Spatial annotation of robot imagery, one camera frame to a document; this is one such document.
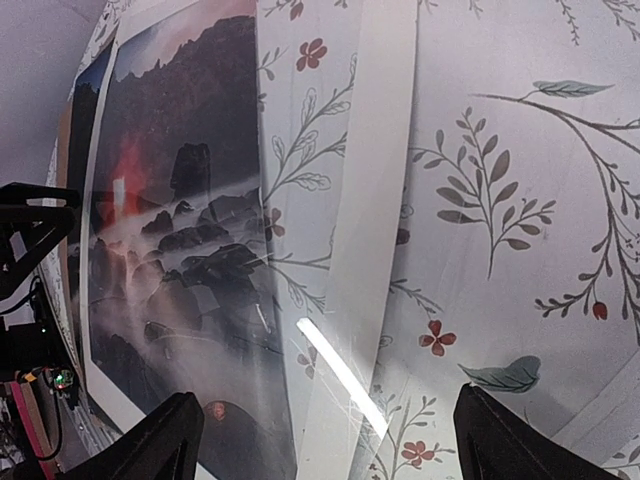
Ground white picture frame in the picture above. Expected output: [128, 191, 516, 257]
[298, 1, 639, 479]

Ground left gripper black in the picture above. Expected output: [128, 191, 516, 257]
[1, 183, 81, 380]

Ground brown cardboard backing board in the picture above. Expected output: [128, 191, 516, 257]
[55, 99, 73, 188]

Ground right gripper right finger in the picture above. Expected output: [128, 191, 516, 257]
[453, 384, 614, 480]

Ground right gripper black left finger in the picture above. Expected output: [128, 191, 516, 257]
[64, 392, 204, 480]

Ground white mat with clear sheet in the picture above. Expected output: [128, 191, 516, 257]
[75, 1, 332, 479]

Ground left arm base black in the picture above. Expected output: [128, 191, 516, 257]
[2, 372, 86, 479]

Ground landscape photo print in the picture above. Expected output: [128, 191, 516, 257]
[66, 41, 113, 260]

